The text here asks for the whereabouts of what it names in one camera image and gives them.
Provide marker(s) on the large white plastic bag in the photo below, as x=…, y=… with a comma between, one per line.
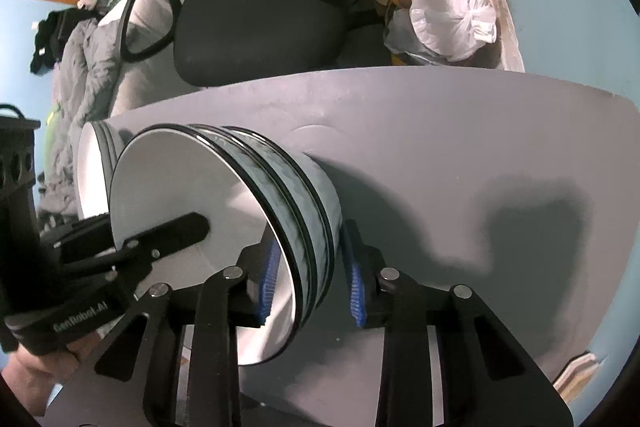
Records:
x=445, y=17

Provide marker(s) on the white bowl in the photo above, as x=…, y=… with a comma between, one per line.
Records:
x=322, y=217
x=287, y=227
x=190, y=177

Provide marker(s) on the white mattress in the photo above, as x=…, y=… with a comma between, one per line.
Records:
x=145, y=72

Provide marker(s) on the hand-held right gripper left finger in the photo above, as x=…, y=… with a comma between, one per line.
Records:
x=267, y=287

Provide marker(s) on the person's left hand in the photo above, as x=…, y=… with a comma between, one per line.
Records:
x=35, y=372

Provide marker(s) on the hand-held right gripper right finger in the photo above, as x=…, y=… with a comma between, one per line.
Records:
x=356, y=292

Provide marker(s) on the black clothes pile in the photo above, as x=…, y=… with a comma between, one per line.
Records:
x=50, y=42

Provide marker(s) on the wooden board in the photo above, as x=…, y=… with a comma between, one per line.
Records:
x=580, y=377

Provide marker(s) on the green cloth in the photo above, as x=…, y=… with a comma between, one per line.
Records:
x=52, y=124

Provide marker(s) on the grey quilted blanket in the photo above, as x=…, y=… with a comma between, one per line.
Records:
x=80, y=107

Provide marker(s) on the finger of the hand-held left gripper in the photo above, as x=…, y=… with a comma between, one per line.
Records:
x=170, y=229

